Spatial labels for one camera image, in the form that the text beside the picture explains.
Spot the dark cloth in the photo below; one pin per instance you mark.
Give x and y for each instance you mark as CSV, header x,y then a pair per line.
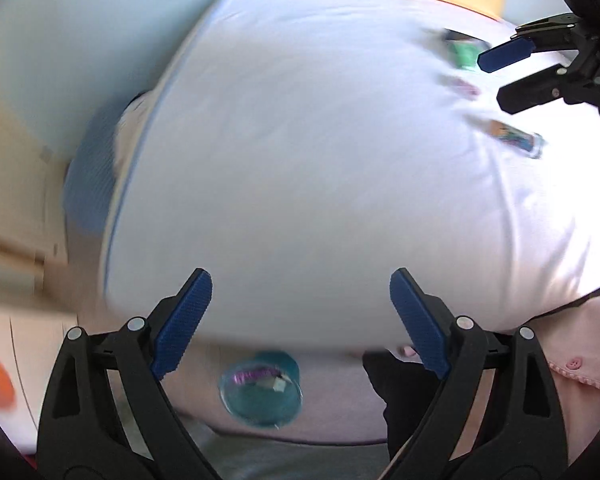
x,y
400,400

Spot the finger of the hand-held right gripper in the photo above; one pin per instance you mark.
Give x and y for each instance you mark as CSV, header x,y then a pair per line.
x,y
505,55
530,91

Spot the cream door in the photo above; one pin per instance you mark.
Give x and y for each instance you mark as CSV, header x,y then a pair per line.
x,y
10,185

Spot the green plastic bag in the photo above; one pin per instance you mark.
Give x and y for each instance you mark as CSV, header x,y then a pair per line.
x,y
465,55

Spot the white bed sheet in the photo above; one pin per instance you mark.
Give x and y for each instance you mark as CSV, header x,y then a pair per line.
x,y
305,160

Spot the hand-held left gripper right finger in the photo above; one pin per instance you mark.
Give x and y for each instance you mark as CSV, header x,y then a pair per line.
x,y
420,325

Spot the colourful plastic packet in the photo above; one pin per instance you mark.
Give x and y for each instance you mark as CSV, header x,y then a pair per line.
x,y
515,137

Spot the white box with orange print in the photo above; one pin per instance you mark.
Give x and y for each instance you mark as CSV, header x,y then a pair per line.
x,y
25,350

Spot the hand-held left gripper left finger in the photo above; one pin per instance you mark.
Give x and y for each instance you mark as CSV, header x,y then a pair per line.
x,y
180,325

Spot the person's pink shirt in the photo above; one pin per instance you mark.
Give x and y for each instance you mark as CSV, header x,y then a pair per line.
x,y
590,340

